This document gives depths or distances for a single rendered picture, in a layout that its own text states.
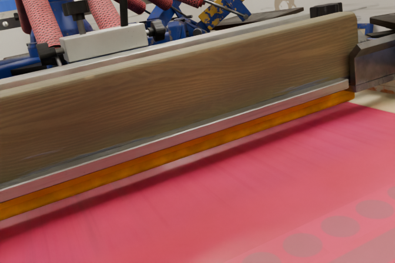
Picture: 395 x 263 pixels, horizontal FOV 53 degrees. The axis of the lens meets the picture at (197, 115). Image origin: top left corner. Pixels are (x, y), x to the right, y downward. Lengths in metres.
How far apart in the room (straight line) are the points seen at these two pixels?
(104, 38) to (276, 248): 0.45
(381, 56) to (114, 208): 0.32
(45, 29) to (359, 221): 0.67
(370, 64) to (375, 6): 2.40
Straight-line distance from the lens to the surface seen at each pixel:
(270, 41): 0.39
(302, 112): 0.44
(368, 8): 2.90
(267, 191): 0.31
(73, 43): 0.61
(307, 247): 0.25
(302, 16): 0.71
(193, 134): 0.34
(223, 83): 0.36
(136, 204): 0.33
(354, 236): 0.26
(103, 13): 0.85
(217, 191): 0.32
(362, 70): 0.45
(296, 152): 0.37
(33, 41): 1.15
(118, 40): 0.62
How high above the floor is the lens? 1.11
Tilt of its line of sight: 17 degrees down
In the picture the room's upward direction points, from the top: 10 degrees counter-clockwise
